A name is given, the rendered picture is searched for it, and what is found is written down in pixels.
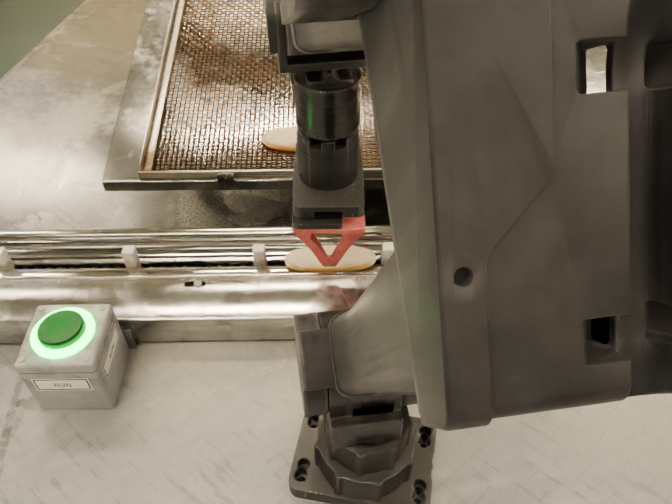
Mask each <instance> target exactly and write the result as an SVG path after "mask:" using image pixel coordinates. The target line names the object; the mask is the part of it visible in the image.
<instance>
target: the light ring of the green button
mask: <svg viewBox="0 0 672 504"><path fill-rule="evenodd" d="M61 310H73V311H76V312H78V313H80V314H81V315H82V317H83V319H84V320H85V321H86V330H85V332H84V334H83V336H82V337H81V338H80V339H79V340H78V341H77V342H76V343H74V344H73V345H71V346H69V347H66V348H63V349H57V350H53V349H47V348H45V347H43V346H42V345H41V344H40V342H39V341H38V337H37V329H38V327H39V325H40V323H41V322H42V321H43V320H44V319H45V318H46V317H47V316H49V315H51V314H52V313H55V312H57V311H61ZM94 332H95V322H94V319H93V317H92V316H91V314H90V313H88V312H87V311H85V310H83V309H81V308H75V307H69V308H62V309H59V310H56V311H53V312H51V313H49V314H47V315H46V316H44V317H43V318H42V319H41V320H40V321H39V322H38V323H37V324H36V325H35V327H34V328H33V330H32V333H31V336H30V343H31V346H32V348H33V349H34V351H35V352H36V353H37V354H38V355H40V356H42V357H45V358H50V359H57V358H64V357H67V356H70V355H72V354H75V353H76V352H78V351H80V350H81V349H82V348H84V347H85V346H86V345H87V344H88V343H89V341H90V340H91V339H92V337H93V335H94Z"/></svg>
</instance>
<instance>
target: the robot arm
mask: <svg viewBox="0 0 672 504"><path fill-rule="evenodd" d="M264 5H265V17H266V29H267V38H268V44H269V51H270V53H271V54H272V53H276V54H277V60H278V66H279V72H280V74H281V73H290V78H291V82H292V85H293V87H294V98H295V116H296V126H297V132H296V135H297V142H296V150H295V166H294V171H293V190H292V203H293V217H292V224H293V231H294V234H295V235H296V236H297V237H298V238H299V239H300V240H301V241H302V242H303V243H304V244H305V245H306V246H307V247H308V248H309V249H310V250H311V251H312V252H313V254H314V255H315V256H316V258H317V259H318V260H319V262H320V263H321V264H322V266H324V267H329V266H337V264H338V263H339V261H340V260H341V259H342V257H343V256H344V254H345V253H346V251H347V250H348V249H349V248H350V247H351V246H352V245H353V244H354V243H355V242H356V241H357V240H358V239H359V237H360V236H361V235H362V234H363V233H364V231H365V215H364V205H365V201H364V174H363V160H362V157H361V144H360V142H359V134H360V132H359V128H358V127H359V125H360V104H361V70H360V68H363V67H366V69H367V76H368V82H369V89H370V95H371V102H372V108H373V115H374V122H375V128H376V135H377V141H378V148H379V154H380V161H381V168H382V174H383V181H384V187H385V194H386V200H387V207H388V213H389V220H390V227H391V233H392V240H393V246H394V252H393V254H392V255H391V257H390V258H389V259H388V261H387V262H386V263H385V265H384V266H383V267H382V269H381V270H380V271H379V273H378V274H377V275H376V277H375V278H374V279H373V281H372V282H371V283H370V285H369V286H368V287H367V289H366V290H365V291H364V293H363V294H362V295H361V297H360V298H359V299H358V301H357V302H356V303H355V305H354V306H353V307H352V308H347V309H338V310H330V311H321V312H313V313H304V314H296V315H293V321H294V333H295V344H296V353H297V362H298V371H299V380H300V388H301V396H302V403H303V410H304V418H303V422H302V426H301V430H300V434H299V438H298V442H297V446H296V450H295V454H294V458H293V462H292V466H291V470H290V474H289V488H290V492H291V493H292V495H294V496H295V497H298V498H303V499H308V500H313V501H318V502H323V503H329V504H430V502H431V491H432V479H433V467H434V455H435V444H436V432H437V429H440V430H445V431H452V430H459V429H466V428H474V427H481V426H487V425H489V424H490V422H491V420H492V419H495V418H502V417H509V416H516V415H523V414H530V413H537V412H544V411H552V410H559V409H566V408H573V407H580V406H587V405H594V404H601V403H609V402H616V401H622V400H624V399H626V398H627V397H632V396H641V395H652V394H672V0H264ZM602 45H606V48H607V57H606V90H605V92H596V93H587V78H586V51H587V50H588V49H591V48H595V47H598V46H602ZM342 212H343V215H342ZM330 232H335V233H341V234H342V238H341V240H340V241H339V243H338V245H337V246H336V248H335V250H334V251H333V253H332V254H331V255H327V254H326V252H325V250H324V249H323V247H322V246H321V244H320V242H319V241H318V239H317V238H316V236H315V234H314V233H330ZM411 404H418V410H419V414H420V417H421V418H418V417H412V416H409V411H408V407H407V405H411Z"/></svg>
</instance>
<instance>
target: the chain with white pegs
mask: <svg viewBox="0 0 672 504"><path fill-rule="evenodd" d="M393 252H394V246H393V242H383V243H382V252H381V260H376V262H375V263H374V264H373V265H385V263H386V262H387V261H388V259H389V258H390V257H391V255H392V254H393ZM252 253H253V260H254V262H239V263H236V262H216V263H213V262H193V263H190V262H182V263H170V264H168V263H147V264H145V263H141V262H140V259H139V256H138V253H137V250H136V247H135V246H134V245H129V246H123V249H122V252H121V255H122V258H123V260H124V264H122V263H103V264H78V265H76V264H56V265H53V264H33V265H30V264H24V265H14V263H13V262H12V260H11V258H10V256H9V254H8V253H7V251H6V249H5V247H0V269H77V268H155V267H234V266H287V265H286V264H285V261H284V262H281V261H267V258H266V249H265V244H253V250H252Z"/></svg>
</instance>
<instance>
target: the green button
mask: <svg viewBox="0 0 672 504"><path fill-rule="evenodd" d="M85 330H86V323H85V321H84V319H83V317H82V315H81V314H80V313H78V312H76V311H73V310H61V311H57V312H55V313H52V314H51V315H49V316H47V317H46V318H45V319H44V320H43V321H42V322H41V323H40V325H39V327H38V329H37V337H38V339H39V341H40V343H41V344H42V346H43V347H45V348H47V349H53V350H57V349H63V348H66V347H69V346H71V345H73V344H74V343H76V342H77V341H78V340H79V339H80V338H81V337H82V336H83V334H84V332H85Z"/></svg>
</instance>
